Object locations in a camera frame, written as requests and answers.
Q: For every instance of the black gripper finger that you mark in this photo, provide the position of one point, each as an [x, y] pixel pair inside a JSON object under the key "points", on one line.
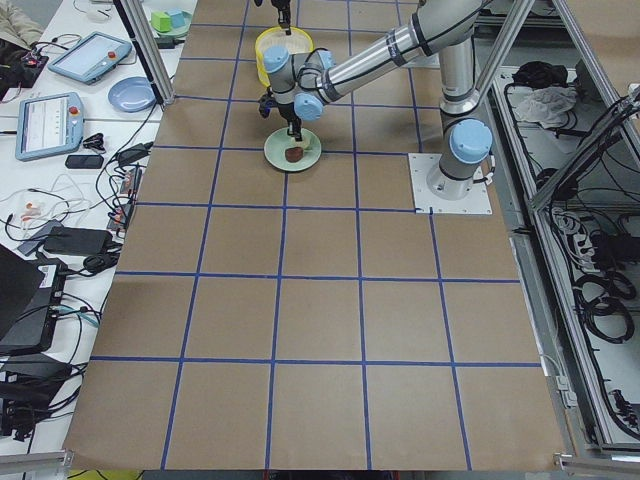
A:
{"points": [[287, 21], [281, 19], [297, 129], [291, 129]]}

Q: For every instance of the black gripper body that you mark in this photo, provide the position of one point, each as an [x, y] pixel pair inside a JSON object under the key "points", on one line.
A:
{"points": [[290, 115], [281, 8]]}

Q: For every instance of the yellow top steamer layer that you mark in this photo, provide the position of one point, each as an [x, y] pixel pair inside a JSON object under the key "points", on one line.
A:
{"points": [[297, 41]]}

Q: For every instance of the dark red bun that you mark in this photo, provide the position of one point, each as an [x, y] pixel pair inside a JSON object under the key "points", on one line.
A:
{"points": [[294, 154]]}

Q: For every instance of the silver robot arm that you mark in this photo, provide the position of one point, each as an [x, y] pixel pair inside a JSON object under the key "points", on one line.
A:
{"points": [[439, 34]]}

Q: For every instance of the light green round plate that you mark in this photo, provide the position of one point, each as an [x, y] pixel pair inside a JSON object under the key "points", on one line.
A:
{"points": [[276, 144]]}

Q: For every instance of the blue foam cube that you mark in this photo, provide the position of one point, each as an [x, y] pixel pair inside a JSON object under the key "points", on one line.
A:
{"points": [[177, 18]]}

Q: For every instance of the green foam cube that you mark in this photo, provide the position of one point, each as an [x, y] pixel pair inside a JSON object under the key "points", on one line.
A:
{"points": [[160, 21]]}

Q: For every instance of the black power adapter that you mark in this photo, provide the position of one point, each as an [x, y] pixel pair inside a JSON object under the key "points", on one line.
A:
{"points": [[133, 153]]}

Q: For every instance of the blue round plate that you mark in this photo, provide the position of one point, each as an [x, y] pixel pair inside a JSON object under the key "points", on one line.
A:
{"points": [[131, 95]]}

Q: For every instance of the teach pendant near plate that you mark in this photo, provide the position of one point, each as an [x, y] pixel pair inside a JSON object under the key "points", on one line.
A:
{"points": [[91, 58]]}

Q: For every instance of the white crumpled cloth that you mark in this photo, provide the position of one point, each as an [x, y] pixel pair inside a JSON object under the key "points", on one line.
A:
{"points": [[548, 107]]}

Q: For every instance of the black power brick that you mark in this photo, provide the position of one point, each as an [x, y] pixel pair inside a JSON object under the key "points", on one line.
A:
{"points": [[76, 241]]}

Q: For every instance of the black laptop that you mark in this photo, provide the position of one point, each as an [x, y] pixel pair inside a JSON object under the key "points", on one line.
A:
{"points": [[31, 290]]}

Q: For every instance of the aluminium frame post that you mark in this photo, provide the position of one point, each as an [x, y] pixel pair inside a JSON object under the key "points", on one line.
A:
{"points": [[139, 31]]}

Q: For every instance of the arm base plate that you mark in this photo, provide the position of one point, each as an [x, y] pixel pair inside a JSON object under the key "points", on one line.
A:
{"points": [[434, 193]]}

